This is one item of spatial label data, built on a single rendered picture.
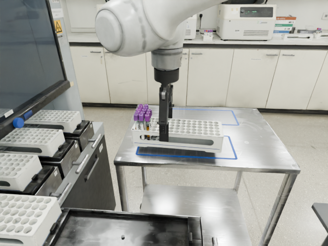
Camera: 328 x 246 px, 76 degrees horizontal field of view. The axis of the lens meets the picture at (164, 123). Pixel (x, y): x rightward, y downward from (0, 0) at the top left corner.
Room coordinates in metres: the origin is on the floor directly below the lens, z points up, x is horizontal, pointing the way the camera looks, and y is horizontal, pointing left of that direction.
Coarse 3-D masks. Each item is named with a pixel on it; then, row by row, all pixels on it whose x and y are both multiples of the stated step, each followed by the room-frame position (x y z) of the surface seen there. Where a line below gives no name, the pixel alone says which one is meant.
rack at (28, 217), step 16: (0, 208) 0.32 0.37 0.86; (16, 208) 0.32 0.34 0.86; (32, 208) 0.33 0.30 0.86; (48, 208) 0.32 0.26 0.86; (0, 224) 0.28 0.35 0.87; (16, 224) 0.28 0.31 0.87; (32, 224) 0.29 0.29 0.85; (48, 224) 0.30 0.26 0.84; (0, 240) 0.28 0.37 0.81; (16, 240) 0.28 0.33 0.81; (32, 240) 0.26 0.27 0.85
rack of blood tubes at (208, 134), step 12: (156, 120) 0.65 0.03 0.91; (168, 120) 0.66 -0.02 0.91; (180, 120) 0.65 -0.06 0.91; (192, 120) 0.65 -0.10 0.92; (132, 132) 0.58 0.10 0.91; (144, 132) 0.58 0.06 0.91; (156, 132) 0.57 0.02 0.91; (180, 132) 0.58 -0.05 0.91; (192, 132) 0.58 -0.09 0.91; (204, 132) 0.57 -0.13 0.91; (216, 132) 0.57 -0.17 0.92; (144, 144) 0.58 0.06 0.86; (168, 144) 0.57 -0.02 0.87; (180, 144) 0.56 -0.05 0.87; (192, 144) 0.56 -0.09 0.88; (204, 144) 0.58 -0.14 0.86; (216, 144) 0.55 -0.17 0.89
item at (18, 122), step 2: (16, 118) 0.52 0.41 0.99; (18, 118) 0.52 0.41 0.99; (20, 118) 0.52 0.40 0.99; (14, 120) 0.51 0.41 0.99; (16, 120) 0.51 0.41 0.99; (18, 120) 0.51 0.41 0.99; (20, 120) 0.52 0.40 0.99; (22, 120) 0.53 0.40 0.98; (14, 122) 0.51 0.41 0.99; (16, 122) 0.51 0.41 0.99; (18, 122) 0.51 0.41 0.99; (20, 122) 0.52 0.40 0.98; (22, 122) 0.53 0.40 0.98; (14, 124) 0.50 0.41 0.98; (16, 124) 0.50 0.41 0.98; (18, 124) 0.51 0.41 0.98; (20, 124) 0.52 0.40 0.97; (22, 124) 0.52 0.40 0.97; (14, 126) 0.50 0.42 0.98; (16, 126) 0.50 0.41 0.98; (18, 126) 0.51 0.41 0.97; (20, 126) 0.51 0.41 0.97; (22, 126) 0.52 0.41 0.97
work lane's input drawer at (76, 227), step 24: (72, 216) 0.35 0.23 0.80; (96, 216) 0.35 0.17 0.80; (120, 216) 0.35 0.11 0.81; (144, 216) 0.34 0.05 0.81; (168, 216) 0.34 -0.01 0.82; (192, 216) 0.35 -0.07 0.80; (48, 240) 0.28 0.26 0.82; (72, 240) 0.29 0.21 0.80; (96, 240) 0.29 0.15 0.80; (120, 240) 0.29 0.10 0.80; (144, 240) 0.29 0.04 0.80; (168, 240) 0.29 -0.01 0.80; (192, 240) 0.28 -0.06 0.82; (216, 240) 0.32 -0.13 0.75
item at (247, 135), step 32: (128, 128) 0.75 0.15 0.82; (224, 128) 0.75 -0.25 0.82; (256, 128) 0.75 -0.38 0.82; (128, 160) 0.55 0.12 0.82; (160, 160) 0.55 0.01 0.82; (192, 160) 0.55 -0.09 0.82; (224, 160) 0.55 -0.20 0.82; (256, 160) 0.55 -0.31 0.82; (288, 160) 0.55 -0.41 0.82; (160, 192) 0.90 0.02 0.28; (192, 192) 0.90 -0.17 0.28; (224, 192) 0.90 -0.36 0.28; (288, 192) 0.50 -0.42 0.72; (224, 224) 0.69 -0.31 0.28
